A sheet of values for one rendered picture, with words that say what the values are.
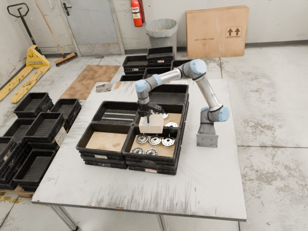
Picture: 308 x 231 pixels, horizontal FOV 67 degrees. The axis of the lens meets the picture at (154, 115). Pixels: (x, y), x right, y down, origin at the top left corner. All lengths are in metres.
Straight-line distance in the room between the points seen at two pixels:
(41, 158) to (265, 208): 2.45
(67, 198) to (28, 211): 1.09
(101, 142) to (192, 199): 0.88
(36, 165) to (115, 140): 1.24
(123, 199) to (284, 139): 2.10
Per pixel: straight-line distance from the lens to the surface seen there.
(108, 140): 2.05
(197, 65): 1.75
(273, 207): 2.65
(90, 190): 1.97
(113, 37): 5.03
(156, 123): 1.66
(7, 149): 2.95
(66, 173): 2.16
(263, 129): 3.25
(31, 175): 2.95
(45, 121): 3.14
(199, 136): 1.95
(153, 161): 1.77
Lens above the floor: 2.28
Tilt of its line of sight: 42 degrees down
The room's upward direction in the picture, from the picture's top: 10 degrees counter-clockwise
